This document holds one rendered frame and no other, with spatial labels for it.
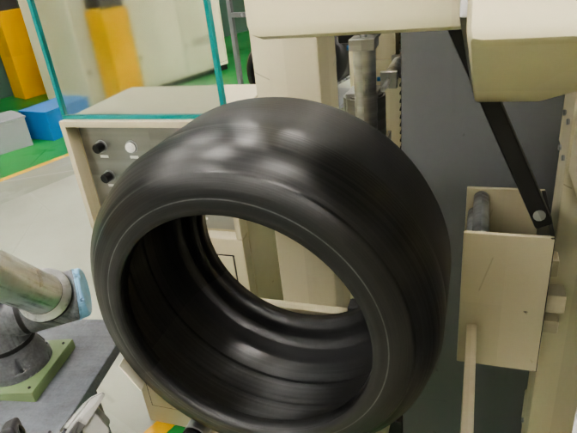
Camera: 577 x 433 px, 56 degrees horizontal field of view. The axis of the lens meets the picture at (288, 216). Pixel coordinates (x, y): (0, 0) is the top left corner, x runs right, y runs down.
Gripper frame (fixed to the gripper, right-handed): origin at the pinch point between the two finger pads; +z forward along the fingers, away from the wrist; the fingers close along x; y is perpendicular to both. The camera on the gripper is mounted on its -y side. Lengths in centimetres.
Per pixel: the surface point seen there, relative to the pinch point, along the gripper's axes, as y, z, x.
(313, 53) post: -8, 71, 4
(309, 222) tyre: 1, 43, 33
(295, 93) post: -5, 65, -1
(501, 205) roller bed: 41, 75, 3
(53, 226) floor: -34, -29, -329
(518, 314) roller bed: 50, 57, 15
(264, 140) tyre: -9, 48, 28
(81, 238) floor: -14, -21, -299
